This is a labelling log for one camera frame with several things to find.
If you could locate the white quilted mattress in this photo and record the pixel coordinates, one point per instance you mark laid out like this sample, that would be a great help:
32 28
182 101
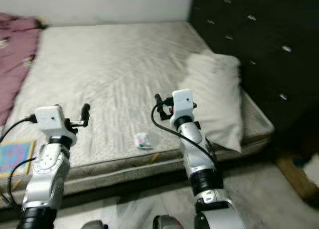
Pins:
109 79

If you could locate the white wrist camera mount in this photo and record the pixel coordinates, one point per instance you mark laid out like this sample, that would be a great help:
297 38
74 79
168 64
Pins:
183 103
52 119

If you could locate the small white wrapper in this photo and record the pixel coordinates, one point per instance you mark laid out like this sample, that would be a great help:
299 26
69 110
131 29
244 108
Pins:
142 140

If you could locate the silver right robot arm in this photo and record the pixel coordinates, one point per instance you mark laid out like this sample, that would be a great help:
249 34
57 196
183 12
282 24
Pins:
199 154

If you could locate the grey robot right leg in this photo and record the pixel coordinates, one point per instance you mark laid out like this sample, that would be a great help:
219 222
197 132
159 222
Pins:
167 223

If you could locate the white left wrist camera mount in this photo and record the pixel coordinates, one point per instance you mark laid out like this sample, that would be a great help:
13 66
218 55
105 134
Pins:
52 119

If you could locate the colourful yellow-edged book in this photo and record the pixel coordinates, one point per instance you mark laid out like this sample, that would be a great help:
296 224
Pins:
17 158

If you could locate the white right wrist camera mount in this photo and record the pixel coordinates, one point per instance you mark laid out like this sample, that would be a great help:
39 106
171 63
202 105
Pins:
183 103

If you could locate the white pillow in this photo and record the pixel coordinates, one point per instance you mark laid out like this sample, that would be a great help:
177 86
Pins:
214 89

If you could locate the dark tufted headboard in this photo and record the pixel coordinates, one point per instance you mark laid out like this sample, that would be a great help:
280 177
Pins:
254 40

